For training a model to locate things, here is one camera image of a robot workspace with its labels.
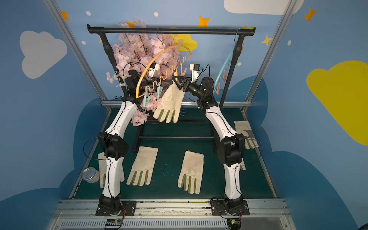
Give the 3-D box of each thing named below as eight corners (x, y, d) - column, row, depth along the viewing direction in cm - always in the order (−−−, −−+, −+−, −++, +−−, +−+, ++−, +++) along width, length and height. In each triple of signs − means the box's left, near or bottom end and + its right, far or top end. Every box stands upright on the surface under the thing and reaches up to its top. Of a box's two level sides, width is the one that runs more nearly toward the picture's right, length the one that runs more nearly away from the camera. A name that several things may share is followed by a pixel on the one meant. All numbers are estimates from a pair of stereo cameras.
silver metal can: (85, 183, 84) (79, 180, 79) (90, 171, 89) (84, 167, 84) (97, 183, 84) (92, 180, 79) (102, 171, 89) (97, 167, 84)
